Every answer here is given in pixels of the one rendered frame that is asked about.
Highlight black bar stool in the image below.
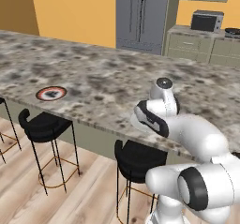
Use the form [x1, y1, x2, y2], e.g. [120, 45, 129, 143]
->
[17, 108, 82, 197]
[113, 139, 170, 224]
[0, 97, 23, 165]

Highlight black pan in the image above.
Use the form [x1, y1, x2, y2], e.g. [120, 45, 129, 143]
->
[224, 27, 240, 39]

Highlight grey-green island counter base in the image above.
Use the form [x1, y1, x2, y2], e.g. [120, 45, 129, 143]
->
[0, 97, 196, 167]

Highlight red rimmed round plate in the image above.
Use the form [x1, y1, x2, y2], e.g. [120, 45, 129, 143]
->
[35, 85, 68, 102]

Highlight grey fridge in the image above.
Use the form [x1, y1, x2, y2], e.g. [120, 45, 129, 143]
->
[115, 0, 172, 55]

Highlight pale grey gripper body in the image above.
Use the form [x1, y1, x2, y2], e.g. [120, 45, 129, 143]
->
[129, 112, 158, 136]

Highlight grey-green base cupboards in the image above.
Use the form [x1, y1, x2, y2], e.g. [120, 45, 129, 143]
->
[163, 24, 240, 68]

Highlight black microwave oven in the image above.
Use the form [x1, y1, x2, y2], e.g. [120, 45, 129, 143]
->
[190, 9, 225, 34]

